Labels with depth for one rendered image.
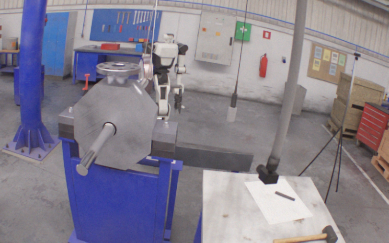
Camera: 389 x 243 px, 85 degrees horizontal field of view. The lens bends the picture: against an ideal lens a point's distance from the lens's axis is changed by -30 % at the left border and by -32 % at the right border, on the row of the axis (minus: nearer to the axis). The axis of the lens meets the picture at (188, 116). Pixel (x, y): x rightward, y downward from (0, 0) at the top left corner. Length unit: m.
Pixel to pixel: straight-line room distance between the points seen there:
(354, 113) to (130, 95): 5.17
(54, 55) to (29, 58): 3.92
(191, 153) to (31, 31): 2.29
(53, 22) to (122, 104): 5.88
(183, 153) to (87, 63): 4.85
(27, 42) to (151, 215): 2.39
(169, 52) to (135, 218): 2.04
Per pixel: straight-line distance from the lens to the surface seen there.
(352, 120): 6.12
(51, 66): 7.33
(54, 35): 7.21
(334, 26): 7.55
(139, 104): 1.50
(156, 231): 1.98
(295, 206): 1.58
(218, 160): 2.03
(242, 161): 2.06
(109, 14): 7.03
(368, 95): 6.20
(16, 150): 3.70
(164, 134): 1.55
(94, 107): 1.58
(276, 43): 6.88
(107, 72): 1.47
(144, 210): 1.86
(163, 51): 3.30
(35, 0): 3.31
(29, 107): 3.49
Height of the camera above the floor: 1.72
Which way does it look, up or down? 19 degrees down
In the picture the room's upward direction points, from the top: 8 degrees clockwise
